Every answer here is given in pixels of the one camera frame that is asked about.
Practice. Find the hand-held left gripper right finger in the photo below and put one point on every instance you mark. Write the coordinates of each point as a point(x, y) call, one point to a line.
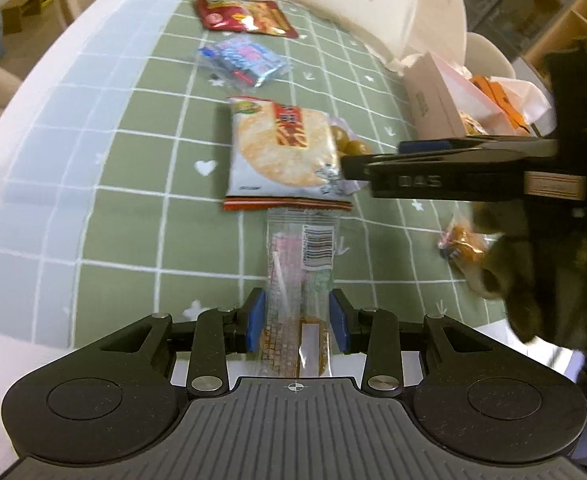
point(338, 320)

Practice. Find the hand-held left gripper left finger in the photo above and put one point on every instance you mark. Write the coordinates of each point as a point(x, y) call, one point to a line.
point(256, 317)

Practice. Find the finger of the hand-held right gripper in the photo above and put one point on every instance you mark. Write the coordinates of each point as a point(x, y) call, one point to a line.
point(423, 162)
point(426, 146)

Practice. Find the pink cardboard box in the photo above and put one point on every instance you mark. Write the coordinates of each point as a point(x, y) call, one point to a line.
point(436, 100)

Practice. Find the clear brown patterned snack packet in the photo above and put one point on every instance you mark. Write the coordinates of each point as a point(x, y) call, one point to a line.
point(293, 270)

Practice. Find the green olive packet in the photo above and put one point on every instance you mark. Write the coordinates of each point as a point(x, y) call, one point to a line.
point(346, 142)

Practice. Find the small orange candy packet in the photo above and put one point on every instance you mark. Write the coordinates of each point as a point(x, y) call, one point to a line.
point(461, 245)

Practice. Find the rice cracker packet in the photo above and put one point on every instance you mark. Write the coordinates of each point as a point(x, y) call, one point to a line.
point(273, 155)

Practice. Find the blue snack packet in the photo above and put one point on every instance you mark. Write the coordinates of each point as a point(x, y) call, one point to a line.
point(243, 60)

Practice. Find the red snack packet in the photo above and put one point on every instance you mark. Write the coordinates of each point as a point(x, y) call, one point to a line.
point(246, 16)

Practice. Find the orange tissue box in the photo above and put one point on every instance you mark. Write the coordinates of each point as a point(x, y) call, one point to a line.
point(503, 95)

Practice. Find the wooden shelf unit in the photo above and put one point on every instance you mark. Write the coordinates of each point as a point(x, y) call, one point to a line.
point(573, 15)

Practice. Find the printed mesh food cover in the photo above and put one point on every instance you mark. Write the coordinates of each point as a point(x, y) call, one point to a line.
point(373, 5)

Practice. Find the glass cabinet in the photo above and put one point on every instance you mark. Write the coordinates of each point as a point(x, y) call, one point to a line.
point(523, 0)

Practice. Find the green checked tablecloth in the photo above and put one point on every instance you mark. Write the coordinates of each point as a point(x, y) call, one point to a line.
point(138, 160)

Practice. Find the brown cardboard box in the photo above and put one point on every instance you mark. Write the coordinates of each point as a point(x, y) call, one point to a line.
point(21, 10)

